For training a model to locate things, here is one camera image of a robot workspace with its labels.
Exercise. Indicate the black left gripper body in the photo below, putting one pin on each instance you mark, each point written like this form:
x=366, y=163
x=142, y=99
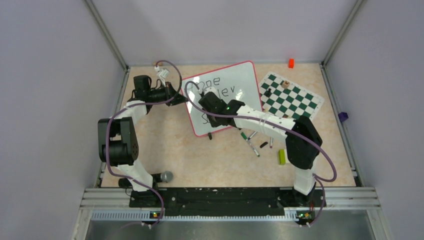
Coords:
x=164, y=94

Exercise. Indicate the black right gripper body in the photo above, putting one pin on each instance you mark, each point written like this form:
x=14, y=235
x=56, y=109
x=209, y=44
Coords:
x=214, y=121

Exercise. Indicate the pink framed whiteboard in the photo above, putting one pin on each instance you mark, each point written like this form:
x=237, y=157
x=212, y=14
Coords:
x=234, y=82

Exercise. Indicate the black marker cap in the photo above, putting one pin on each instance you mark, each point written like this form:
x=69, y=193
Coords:
x=263, y=144

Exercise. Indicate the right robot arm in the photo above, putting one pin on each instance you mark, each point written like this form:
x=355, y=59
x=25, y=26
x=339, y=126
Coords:
x=302, y=141

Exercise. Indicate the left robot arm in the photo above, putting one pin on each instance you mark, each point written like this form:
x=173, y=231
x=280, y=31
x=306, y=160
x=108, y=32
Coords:
x=117, y=139

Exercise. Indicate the green capped marker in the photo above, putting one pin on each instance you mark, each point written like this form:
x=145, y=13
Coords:
x=250, y=144

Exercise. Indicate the blue capped marker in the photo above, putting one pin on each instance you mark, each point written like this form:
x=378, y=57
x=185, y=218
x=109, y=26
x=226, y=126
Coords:
x=252, y=135

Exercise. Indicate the green white chessboard mat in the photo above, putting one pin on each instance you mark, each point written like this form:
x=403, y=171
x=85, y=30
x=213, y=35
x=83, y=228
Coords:
x=293, y=102

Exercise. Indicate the black microphone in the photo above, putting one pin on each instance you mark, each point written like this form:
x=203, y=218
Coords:
x=164, y=177

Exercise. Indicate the green white lego block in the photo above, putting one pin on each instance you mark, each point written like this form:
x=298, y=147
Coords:
x=282, y=157

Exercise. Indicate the wooden block on chessboard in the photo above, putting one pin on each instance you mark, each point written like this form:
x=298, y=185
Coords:
x=285, y=84

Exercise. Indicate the orange block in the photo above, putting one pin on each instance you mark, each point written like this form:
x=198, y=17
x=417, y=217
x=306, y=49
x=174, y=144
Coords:
x=291, y=63

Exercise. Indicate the purple block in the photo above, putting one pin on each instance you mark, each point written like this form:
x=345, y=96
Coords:
x=343, y=116

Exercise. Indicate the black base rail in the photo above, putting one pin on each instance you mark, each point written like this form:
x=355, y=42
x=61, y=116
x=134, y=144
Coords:
x=226, y=201

